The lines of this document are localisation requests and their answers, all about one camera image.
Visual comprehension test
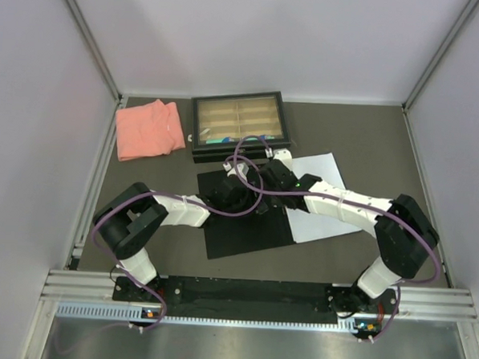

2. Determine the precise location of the black ring binder folder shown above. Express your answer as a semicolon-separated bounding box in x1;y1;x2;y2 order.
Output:
197;170;294;259

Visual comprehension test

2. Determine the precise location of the white paper sheet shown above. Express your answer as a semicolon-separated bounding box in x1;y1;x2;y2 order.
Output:
286;153;360;243

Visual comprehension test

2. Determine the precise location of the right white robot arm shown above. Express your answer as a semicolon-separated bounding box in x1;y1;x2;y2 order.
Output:
260;160;441;312

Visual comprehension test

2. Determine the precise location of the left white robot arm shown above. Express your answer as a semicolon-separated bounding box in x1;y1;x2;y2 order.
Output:
92;174;262;301

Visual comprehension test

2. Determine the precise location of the black glass-lid compartment box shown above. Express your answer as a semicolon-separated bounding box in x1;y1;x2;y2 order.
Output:
191;92;291;164

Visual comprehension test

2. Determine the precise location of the pink folded cloth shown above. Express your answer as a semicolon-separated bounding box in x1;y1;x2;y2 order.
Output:
115;100;186;162

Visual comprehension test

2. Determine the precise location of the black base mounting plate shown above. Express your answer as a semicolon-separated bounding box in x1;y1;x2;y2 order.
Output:
112;271;400;328

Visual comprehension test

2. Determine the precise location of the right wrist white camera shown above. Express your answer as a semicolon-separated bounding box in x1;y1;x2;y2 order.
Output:
265;148;293;170

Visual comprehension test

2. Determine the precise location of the wrist white camera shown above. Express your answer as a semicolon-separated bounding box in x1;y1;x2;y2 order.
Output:
222;161;249;180
265;148;293;170

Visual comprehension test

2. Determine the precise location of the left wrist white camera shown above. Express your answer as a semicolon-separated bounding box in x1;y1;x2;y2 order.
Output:
222;161;249;180

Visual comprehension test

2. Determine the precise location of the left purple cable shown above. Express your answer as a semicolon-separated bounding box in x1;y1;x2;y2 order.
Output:
51;145;266;359

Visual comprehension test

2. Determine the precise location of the purple cable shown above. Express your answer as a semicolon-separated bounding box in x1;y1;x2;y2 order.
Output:
223;133;447;346
51;145;266;359

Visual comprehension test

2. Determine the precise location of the aluminium frame rail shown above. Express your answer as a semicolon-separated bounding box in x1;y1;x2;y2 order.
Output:
47;0;129;102

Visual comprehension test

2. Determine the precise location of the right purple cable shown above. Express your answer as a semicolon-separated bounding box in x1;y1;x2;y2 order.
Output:
223;133;447;346

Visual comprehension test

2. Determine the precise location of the grey slotted cable duct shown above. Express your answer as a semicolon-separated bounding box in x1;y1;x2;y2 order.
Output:
55;301;359;334

